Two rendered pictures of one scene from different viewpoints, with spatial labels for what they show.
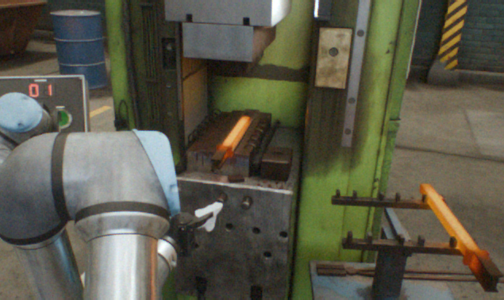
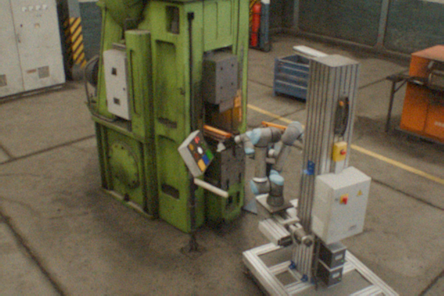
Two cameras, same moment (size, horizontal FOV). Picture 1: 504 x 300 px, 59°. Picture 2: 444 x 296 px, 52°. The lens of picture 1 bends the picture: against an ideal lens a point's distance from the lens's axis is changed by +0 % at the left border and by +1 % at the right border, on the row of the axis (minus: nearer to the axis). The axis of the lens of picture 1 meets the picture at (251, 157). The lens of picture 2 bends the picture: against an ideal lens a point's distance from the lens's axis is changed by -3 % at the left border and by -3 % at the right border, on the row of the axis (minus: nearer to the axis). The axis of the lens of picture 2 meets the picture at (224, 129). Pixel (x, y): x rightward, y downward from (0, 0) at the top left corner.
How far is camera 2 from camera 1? 3.94 m
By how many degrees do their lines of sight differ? 54
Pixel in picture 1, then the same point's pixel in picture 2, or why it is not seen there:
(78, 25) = not seen: outside the picture
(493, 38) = (96, 40)
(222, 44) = (227, 105)
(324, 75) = (236, 102)
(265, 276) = (241, 168)
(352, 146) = (241, 120)
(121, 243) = not seen: hidden behind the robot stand
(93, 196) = (301, 131)
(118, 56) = (187, 121)
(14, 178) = (295, 133)
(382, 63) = (244, 94)
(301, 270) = not seen: hidden behind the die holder
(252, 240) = (238, 158)
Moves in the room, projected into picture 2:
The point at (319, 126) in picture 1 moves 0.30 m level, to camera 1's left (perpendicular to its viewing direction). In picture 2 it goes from (234, 118) to (219, 128)
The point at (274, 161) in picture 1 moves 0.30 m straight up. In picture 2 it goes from (237, 132) to (238, 104)
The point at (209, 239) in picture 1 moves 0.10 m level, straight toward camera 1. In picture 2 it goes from (229, 165) to (239, 167)
